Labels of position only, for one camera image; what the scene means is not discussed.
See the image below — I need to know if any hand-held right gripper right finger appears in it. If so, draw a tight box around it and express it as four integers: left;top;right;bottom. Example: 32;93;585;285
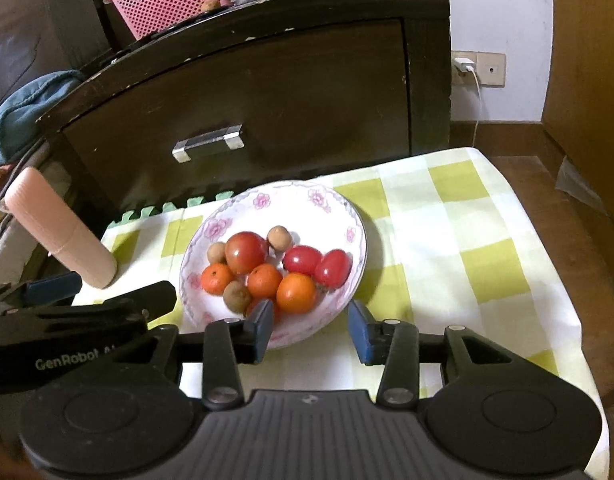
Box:
347;300;525;408

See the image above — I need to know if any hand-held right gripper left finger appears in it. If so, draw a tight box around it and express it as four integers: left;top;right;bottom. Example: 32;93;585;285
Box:
112;299;276;408

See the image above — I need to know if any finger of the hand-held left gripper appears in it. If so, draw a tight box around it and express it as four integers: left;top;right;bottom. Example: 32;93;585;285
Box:
0;271;82;307
84;281;178;331

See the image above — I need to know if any red cherry tomato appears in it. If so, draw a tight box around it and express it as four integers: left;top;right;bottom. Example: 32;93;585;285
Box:
314;249;353;289
283;245;324;276
246;299;283;326

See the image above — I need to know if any bright mandarin orange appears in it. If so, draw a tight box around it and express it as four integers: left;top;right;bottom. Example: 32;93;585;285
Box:
276;273;318;315

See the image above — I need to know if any dark mandarin orange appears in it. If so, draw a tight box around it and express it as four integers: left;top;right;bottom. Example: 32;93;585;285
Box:
201;262;236;296
247;263;284;300

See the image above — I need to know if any large red tomato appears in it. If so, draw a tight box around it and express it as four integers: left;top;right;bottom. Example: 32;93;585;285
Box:
225;231;271;276

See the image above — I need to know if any white floral plate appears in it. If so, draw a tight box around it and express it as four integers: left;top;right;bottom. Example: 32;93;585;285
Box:
179;180;369;351

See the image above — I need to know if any grey mattress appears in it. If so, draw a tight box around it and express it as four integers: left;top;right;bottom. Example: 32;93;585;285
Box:
0;195;52;286

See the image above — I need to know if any pink ribbed bottle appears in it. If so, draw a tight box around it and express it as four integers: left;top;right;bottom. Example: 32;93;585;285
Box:
6;167;118;290

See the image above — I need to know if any green foam puzzle mat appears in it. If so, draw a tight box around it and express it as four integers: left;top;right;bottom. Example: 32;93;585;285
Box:
112;191;236;226

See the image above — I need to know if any green checked tablecloth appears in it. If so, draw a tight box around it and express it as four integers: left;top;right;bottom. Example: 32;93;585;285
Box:
72;147;610;480

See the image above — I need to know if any blue cloth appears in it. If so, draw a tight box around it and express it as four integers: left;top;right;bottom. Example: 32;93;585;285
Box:
0;71;85;166

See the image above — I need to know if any dark wooden cabinet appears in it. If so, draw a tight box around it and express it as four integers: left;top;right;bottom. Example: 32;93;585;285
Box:
35;0;453;241

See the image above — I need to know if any dark brown headboard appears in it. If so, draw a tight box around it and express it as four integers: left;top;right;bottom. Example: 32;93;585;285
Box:
0;0;112;111

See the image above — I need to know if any clear plastic bag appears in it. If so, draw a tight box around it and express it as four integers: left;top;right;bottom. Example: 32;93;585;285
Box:
554;156;613;213

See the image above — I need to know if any brown wooden wardrobe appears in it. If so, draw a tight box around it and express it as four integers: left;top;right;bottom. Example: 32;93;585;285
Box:
540;0;614;241

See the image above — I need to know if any silver drawer handle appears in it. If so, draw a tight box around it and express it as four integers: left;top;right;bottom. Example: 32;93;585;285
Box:
172;124;245;163

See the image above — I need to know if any white charger cable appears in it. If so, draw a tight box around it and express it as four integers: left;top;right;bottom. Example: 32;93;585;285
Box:
470;71;484;146

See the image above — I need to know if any beige wall socket plate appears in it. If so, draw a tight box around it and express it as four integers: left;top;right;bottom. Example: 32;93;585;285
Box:
451;51;506;87

